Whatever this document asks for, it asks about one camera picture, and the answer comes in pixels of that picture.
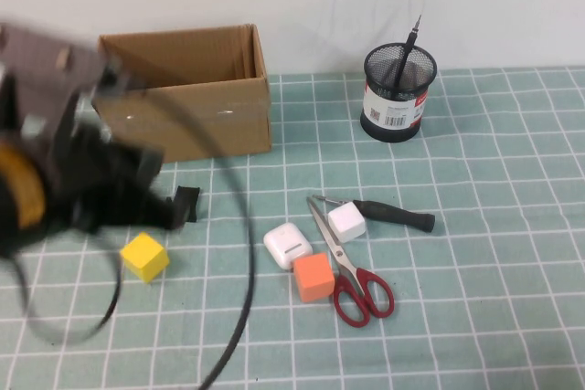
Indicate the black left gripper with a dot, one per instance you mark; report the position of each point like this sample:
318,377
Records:
100,171

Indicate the thin black precision screwdriver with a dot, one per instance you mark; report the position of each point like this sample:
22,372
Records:
409,45

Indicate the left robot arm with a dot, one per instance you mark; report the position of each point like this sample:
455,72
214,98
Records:
41,75

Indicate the yellow cube block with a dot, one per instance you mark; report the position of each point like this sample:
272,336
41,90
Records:
144,260

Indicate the brown cardboard box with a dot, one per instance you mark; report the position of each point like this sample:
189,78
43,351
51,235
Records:
237,107

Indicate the white earbuds case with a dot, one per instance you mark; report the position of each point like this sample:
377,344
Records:
287,244

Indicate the orange cube block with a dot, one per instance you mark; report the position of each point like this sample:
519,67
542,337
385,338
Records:
314,278

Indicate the white cube block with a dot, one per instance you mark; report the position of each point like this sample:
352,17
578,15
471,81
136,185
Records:
347,224

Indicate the black mesh pen holder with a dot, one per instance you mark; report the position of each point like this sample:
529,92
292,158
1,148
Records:
393,109

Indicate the green checkered tablecloth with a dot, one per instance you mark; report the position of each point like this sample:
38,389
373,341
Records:
457,271

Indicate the black plastic bracket part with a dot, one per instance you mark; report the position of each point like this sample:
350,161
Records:
188,203

